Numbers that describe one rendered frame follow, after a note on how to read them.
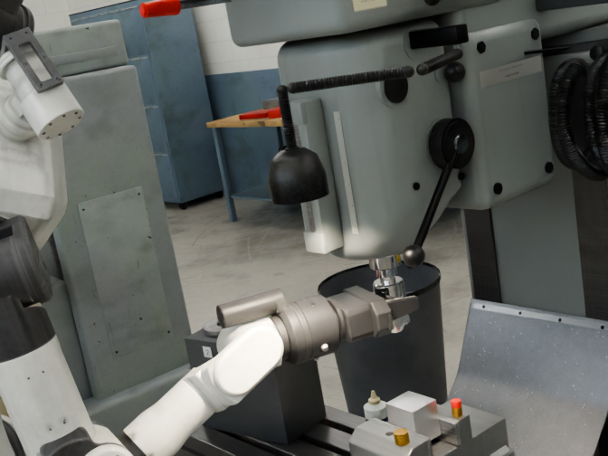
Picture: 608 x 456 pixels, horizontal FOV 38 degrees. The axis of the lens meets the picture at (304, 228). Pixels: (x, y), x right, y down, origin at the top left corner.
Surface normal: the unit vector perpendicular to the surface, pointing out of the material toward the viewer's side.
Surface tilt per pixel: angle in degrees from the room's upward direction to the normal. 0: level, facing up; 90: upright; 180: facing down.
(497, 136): 90
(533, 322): 63
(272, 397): 90
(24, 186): 58
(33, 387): 86
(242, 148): 90
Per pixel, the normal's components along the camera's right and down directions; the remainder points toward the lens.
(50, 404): 0.44, 0.07
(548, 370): -0.74, -0.19
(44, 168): 0.59, -0.51
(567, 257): -0.74, 0.28
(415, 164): 0.65, 0.07
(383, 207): 0.04, 0.23
